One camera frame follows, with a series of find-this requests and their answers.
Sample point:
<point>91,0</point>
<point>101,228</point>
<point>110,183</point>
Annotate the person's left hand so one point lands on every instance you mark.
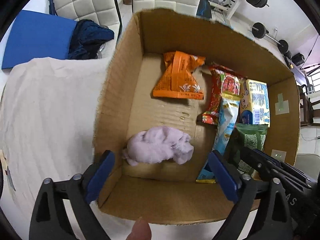
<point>140,231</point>

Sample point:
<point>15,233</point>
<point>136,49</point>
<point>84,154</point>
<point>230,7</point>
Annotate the floor barbell with plates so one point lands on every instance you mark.
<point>259,31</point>

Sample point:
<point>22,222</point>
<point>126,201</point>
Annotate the blue long snack sachet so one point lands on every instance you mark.
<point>228,114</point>

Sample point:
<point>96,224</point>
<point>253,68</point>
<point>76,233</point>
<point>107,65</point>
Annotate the grey upholstered seat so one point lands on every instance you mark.
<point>309,164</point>

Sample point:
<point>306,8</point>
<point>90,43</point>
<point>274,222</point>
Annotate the green snack bag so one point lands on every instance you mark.
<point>245,135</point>

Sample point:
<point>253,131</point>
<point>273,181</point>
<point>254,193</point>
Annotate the black speaker box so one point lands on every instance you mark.
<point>298,59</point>

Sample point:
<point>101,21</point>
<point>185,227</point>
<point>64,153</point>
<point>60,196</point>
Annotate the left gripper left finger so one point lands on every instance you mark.
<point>49,218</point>

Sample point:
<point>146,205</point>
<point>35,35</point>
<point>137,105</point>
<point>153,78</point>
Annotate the lilac cloth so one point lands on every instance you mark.
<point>158,144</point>

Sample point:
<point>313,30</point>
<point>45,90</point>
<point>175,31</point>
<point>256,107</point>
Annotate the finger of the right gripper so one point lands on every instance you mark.
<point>250,158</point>
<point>264,157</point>

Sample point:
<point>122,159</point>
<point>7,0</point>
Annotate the dark wooden stool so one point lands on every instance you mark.
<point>307,111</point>

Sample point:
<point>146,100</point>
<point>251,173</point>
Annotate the white table cloth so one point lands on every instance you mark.
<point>47,123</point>

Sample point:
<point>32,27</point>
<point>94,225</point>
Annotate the blue foam mat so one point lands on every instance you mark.
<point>37,35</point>

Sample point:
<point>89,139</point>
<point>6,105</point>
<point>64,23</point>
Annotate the orange snack bag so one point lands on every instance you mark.
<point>178,81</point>

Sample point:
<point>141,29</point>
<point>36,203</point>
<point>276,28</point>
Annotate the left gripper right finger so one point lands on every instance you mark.
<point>272,221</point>

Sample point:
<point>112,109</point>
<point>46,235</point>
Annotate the dark blue garment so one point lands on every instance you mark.
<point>86,40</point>

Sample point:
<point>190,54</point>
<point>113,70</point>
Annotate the blue printed cardboard milk box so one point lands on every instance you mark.
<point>167,193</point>

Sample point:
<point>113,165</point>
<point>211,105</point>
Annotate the left white padded chair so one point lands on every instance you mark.
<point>105,13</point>

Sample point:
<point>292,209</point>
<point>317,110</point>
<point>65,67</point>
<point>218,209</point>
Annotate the red snack packet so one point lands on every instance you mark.
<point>224,80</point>

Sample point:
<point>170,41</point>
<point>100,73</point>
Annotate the yellow blue snack pack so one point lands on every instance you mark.
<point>254,103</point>

